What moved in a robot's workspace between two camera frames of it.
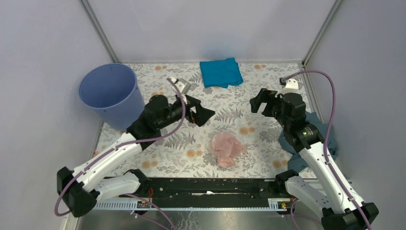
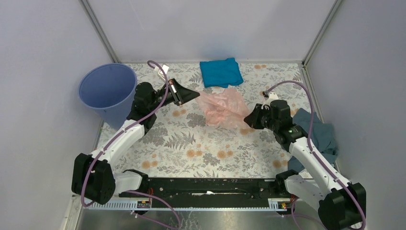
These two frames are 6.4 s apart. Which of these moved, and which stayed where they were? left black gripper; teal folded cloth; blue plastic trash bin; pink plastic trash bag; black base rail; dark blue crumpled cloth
Moved: pink plastic trash bag; left black gripper
Stayed: black base rail; blue plastic trash bin; teal folded cloth; dark blue crumpled cloth
